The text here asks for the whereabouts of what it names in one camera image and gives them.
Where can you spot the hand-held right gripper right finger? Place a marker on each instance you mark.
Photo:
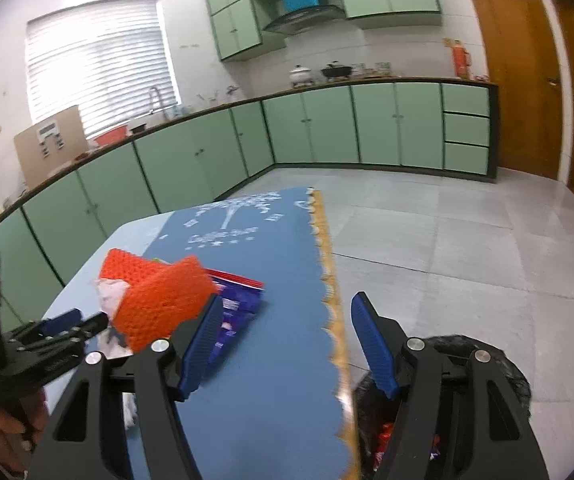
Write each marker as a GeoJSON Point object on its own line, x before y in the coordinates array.
{"type": "Point", "coordinates": [372, 345]}

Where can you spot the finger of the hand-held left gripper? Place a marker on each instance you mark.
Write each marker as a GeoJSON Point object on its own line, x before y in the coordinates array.
{"type": "Point", "coordinates": [62, 320]}
{"type": "Point", "coordinates": [92, 326]}

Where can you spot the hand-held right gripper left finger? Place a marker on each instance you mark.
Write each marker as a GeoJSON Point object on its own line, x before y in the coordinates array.
{"type": "Point", "coordinates": [202, 345]}

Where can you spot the orange foam net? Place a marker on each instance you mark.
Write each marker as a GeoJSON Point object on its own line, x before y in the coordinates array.
{"type": "Point", "coordinates": [162, 300]}

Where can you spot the red gold printed packet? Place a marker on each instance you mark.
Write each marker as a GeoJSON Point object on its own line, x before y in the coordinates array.
{"type": "Point", "coordinates": [386, 437]}

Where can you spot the black trash bin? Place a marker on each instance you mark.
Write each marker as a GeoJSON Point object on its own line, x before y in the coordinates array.
{"type": "Point", "coordinates": [514, 382]}

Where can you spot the person's left hand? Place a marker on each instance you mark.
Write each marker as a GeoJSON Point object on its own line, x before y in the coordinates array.
{"type": "Point", "coordinates": [12, 425]}

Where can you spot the white red plastic bag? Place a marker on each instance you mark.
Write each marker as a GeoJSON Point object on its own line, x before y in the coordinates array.
{"type": "Point", "coordinates": [113, 300]}

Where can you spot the blue snack packet red strip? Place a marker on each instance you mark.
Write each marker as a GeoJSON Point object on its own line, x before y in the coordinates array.
{"type": "Point", "coordinates": [239, 305]}

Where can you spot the white crumpled plastic bag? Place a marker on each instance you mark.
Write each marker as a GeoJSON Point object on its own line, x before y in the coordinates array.
{"type": "Point", "coordinates": [131, 410]}

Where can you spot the blue printed tablecloth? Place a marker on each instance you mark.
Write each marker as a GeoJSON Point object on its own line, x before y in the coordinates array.
{"type": "Point", "coordinates": [277, 270]}

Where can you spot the cardboard box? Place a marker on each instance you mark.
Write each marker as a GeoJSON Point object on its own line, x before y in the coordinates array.
{"type": "Point", "coordinates": [49, 155]}

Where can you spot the red basin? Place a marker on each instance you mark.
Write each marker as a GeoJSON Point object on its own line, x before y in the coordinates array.
{"type": "Point", "coordinates": [112, 136]}

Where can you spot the green base cabinets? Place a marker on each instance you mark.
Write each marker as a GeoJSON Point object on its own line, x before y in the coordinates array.
{"type": "Point", "coordinates": [327, 125]}

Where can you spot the metal kitchen faucet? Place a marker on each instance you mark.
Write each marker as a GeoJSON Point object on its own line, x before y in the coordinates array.
{"type": "Point", "coordinates": [154, 100]}

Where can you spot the white window blinds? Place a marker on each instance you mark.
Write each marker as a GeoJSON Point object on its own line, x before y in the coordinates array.
{"type": "Point", "coordinates": [102, 65]}

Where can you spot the glass bowl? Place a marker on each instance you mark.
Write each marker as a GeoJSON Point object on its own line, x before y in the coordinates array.
{"type": "Point", "coordinates": [361, 71]}

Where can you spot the black wok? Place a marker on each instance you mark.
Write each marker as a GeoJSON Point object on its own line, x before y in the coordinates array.
{"type": "Point", "coordinates": [337, 72]}

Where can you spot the glass jar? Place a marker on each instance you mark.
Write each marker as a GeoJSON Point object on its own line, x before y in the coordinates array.
{"type": "Point", "coordinates": [383, 69]}

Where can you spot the white cooking pot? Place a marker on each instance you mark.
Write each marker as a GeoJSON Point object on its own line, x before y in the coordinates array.
{"type": "Point", "coordinates": [300, 75]}

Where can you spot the red thermos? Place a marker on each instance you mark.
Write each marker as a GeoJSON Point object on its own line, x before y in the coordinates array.
{"type": "Point", "coordinates": [459, 60]}

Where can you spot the black range hood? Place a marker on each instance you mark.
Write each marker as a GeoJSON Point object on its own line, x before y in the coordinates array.
{"type": "Point", "coordinates": [302, 22]}

